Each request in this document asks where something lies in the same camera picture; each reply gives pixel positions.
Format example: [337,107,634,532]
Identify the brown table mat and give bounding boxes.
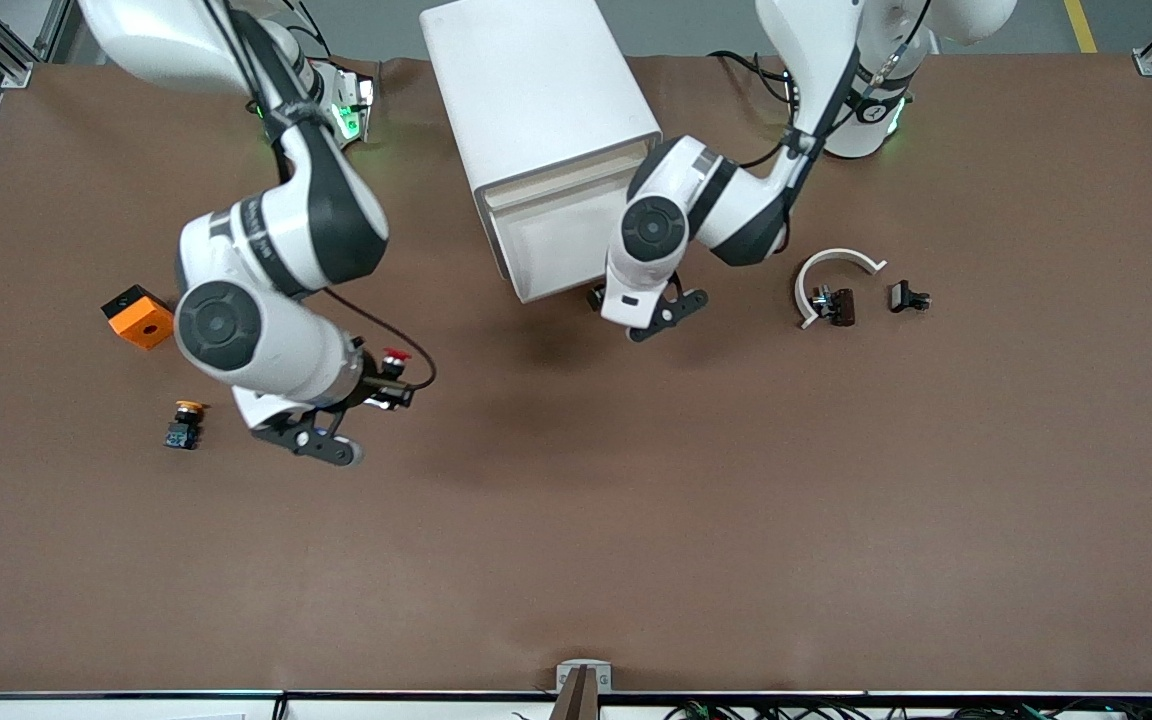
[0,52,1152,696]

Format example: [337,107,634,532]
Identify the orange black button enclosure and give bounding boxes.
[100,284,177,351]

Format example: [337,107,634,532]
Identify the brown metal bar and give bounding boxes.
[548,668,601,720]

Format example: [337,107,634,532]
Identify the dark brown electrical component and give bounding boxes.
[811,286,857,328]

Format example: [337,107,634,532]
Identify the grey metal table bracket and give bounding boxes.
[555,659,613,693]

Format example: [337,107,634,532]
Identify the white curved plastic bracket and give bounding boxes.
[794,247,888,331]

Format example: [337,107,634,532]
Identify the yellow push button switch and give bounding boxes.
[162,400,208,451]

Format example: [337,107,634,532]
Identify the black arm base cable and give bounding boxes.
[708,48,799,109]

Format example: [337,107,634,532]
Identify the yellow floor tape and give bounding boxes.
[1064,0,1103,55]

